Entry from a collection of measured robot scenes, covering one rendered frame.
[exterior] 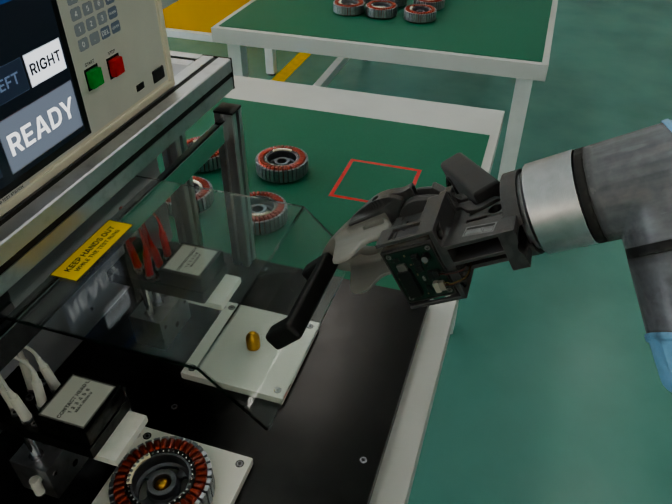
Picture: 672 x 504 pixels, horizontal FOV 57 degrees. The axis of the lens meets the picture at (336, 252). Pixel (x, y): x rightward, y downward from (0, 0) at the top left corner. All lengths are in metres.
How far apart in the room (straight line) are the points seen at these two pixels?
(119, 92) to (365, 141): 0.82
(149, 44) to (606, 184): 0.54
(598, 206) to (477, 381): 1.48
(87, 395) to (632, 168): 0.55
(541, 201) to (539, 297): 1.78
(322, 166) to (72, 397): 0.83
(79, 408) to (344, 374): 0.36
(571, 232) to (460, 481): 1.28
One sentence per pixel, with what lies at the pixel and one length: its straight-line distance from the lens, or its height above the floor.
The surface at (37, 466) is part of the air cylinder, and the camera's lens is 0.80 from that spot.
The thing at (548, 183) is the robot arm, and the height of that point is 1.19.
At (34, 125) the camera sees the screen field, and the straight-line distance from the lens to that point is 0.66.
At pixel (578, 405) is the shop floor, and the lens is 1.96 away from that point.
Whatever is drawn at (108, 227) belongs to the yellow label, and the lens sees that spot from 0.68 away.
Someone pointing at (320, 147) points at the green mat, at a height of 0.75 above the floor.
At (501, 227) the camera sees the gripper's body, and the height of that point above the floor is 1.16.
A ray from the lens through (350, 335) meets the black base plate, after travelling 0.93.
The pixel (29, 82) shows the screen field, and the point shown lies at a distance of 0.65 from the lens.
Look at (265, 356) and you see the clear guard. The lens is 0.55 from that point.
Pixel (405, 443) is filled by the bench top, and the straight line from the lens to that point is 0.85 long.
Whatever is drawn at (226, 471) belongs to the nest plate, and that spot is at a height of 0.78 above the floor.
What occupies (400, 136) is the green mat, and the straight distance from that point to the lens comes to 1.50.
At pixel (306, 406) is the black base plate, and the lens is 0.85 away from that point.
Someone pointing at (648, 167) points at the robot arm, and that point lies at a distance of 0.48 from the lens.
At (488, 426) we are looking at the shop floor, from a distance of 1.83.
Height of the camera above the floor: 1.44
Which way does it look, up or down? 38 degrees down
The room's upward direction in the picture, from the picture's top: straight up
